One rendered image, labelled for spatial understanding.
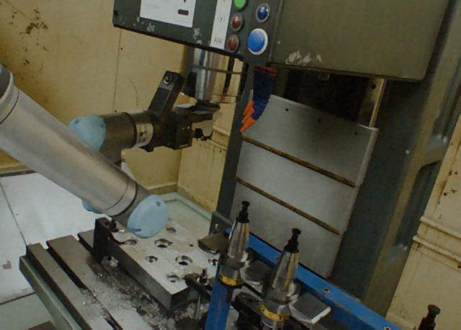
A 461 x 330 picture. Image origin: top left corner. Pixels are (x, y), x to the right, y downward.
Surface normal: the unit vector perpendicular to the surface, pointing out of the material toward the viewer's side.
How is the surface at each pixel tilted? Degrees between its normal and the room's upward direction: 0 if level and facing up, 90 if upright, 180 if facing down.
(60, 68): 90
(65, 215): 24
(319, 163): 87
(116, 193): 86
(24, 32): 90
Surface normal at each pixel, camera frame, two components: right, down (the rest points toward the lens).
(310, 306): 0.18, -0.94
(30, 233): 0.44, -0.72
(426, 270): -0.68, 0.10
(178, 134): 0.76, 0.33
